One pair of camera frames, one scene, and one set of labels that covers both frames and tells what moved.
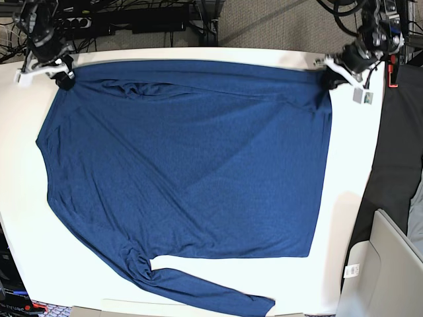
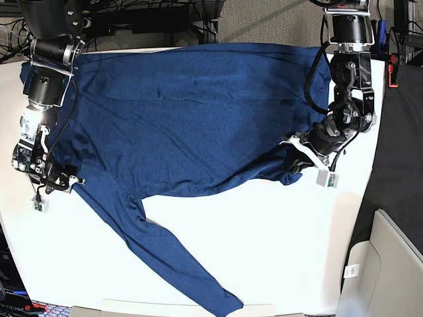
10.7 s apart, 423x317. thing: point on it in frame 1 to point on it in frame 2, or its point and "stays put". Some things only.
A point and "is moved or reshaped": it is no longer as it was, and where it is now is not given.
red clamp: x=390 y=70 stays put
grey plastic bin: x=382 y=277 stays put
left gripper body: x=47 y=57 to x=55 y=179
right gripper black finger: x=332 y=79 to x=297 y=160
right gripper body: x=352 y=59 to x=323 y=140
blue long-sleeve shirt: x=166 y=160 is moved or reshaped
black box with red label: x=15 y=300 stays put
